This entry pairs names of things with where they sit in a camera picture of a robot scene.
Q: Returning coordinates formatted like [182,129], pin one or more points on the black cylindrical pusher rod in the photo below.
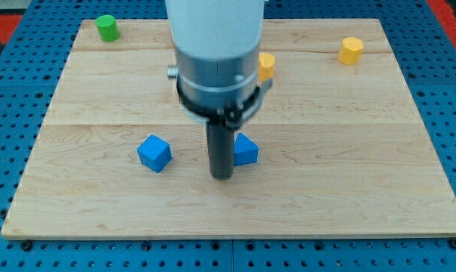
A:
[220,141]

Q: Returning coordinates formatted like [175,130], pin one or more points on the blue triangle block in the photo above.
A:
[245,150]

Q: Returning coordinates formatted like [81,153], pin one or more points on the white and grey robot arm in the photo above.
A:
[216,45]

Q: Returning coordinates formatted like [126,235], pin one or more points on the yellow heart block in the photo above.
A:
[266,67]

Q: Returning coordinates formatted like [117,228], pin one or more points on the blue cube block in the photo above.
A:
[154,153]

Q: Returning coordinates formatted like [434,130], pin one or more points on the light wooden board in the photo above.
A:
[343,151]

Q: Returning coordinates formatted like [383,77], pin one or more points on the yellow hexagon block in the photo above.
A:
[350,50]

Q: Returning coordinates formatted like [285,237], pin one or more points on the green cylinder block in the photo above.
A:
[107,28]

